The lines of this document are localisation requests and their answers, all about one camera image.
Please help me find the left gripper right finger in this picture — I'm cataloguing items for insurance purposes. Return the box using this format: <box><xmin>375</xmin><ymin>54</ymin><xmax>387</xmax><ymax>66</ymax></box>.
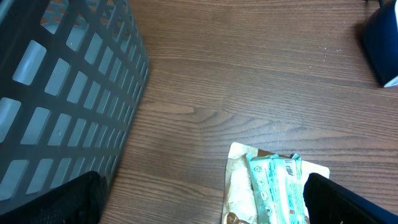
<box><xmin>303</xmin><ymin>173</ymin><xmax>397</xmax><ymax>224</ymax></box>

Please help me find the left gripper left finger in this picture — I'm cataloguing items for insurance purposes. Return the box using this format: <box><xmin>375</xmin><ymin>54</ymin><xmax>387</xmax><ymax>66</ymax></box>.
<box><xmin>1</xmin><ymin>171</ymin><xmax>108</xmax><ymax>224</ymax></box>

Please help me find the mint green snack bar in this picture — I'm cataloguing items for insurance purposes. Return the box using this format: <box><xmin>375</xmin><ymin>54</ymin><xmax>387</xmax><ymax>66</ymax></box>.
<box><xmin>246</xmin><ymin>154</ymin><xmax>305</xmax><ymax>224</ymax></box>

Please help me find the brown snack pouch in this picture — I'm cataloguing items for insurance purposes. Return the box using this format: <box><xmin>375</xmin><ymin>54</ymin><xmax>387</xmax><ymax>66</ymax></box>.
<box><xmin>222</xmin><ymin>142</ymin><xmax>330</xmax><ymax>223</ymax></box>

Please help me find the white barcode scanner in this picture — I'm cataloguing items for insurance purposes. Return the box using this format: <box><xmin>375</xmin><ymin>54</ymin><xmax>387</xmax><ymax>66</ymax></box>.
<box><xmin>363</xmin><ymin>0</ymin><xmax>397</xmax><ymax>88</ymax></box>

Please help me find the grey plastic mesh basket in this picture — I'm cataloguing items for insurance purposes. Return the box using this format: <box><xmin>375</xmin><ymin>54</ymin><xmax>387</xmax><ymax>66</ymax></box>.
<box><xmin>1</xmin><ymin>0</ymin><xmax>149</xmax><ymax>213</ymax></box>

